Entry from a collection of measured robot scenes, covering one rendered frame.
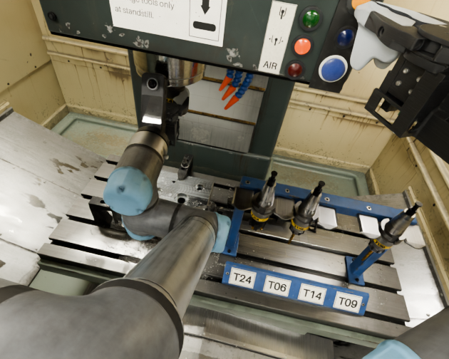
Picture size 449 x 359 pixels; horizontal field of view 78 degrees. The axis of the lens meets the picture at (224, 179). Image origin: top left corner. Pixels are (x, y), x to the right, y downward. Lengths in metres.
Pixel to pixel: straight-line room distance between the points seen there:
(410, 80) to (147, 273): 0.30
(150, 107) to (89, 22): 0.18
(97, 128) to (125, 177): 1.58
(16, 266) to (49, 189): 0.37
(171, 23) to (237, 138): 0.92
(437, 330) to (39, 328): 0.23
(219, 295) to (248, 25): 0.75
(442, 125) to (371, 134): 1.50
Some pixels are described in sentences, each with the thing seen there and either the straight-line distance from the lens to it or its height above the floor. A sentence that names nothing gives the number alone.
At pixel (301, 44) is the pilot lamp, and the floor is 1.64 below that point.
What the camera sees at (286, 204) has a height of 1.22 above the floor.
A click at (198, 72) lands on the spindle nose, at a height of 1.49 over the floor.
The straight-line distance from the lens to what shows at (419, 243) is 0.85.
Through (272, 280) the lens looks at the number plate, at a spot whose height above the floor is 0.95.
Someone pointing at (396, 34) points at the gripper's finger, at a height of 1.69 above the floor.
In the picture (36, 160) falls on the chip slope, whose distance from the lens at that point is 1.63.
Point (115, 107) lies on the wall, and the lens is 1.96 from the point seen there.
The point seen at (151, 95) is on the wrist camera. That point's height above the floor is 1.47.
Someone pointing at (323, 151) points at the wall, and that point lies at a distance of 1.83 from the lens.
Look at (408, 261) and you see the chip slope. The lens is 1.36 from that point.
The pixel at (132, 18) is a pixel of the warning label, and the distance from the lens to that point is 0.45.
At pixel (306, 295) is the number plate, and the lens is 0.96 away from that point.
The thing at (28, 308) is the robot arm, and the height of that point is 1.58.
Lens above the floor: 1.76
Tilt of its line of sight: 46 degrees down
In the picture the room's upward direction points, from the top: 10 degrees clockwise
